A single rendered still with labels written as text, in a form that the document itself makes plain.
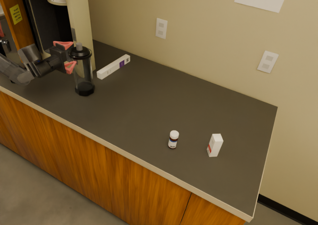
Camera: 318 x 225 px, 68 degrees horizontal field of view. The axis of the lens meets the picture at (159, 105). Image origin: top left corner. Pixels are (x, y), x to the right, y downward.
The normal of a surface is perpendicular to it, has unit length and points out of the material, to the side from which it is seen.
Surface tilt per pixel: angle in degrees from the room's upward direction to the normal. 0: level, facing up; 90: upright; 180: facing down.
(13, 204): 0
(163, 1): 90
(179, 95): 0
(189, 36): 90
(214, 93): 0
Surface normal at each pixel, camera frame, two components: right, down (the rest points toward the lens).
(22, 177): 0.08, -0.74
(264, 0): -0.47, 0.56
